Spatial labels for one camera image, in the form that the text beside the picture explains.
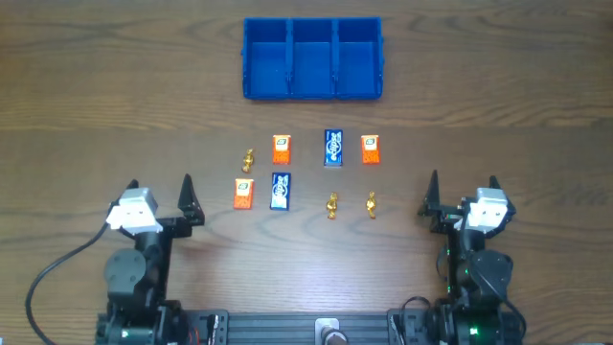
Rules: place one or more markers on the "gold candy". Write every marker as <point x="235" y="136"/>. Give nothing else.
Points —
<point x="248" y="160"/>
<point x="371" y="204"/>
<point x="332" y="205"/>

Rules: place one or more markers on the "orange candy box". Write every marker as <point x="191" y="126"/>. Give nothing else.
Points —
<point x="370" y="151"/>
<point x="243" y="195"/>
<point x="281" y="151"/>

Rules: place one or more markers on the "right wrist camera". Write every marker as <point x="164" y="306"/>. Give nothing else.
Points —
<point x="487" y="210"/>

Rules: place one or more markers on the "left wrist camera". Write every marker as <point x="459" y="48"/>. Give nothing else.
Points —
<point x="135" y="211"/>

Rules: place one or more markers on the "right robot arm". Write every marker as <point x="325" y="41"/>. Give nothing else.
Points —
<point x="488" y="273"/>

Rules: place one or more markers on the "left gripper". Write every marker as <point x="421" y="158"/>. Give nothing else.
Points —
<point x="176" y="227"/>

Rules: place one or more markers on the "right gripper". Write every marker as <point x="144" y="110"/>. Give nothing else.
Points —
<point x="446" y="219"/>

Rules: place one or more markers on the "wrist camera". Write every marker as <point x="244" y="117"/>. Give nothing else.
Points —
<point x="135" y="211"/>
<point x="487" y="210"/>

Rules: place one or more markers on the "blue tray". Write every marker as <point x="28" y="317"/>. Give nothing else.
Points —
<point x="311" y="72"/>

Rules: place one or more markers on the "mounting rail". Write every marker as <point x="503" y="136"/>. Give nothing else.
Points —
<point x="278" y="328"/>

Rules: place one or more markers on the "blue candy pack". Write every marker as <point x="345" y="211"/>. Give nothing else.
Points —
<point x="280" y="191"/>
<point x="333" y="147"/>

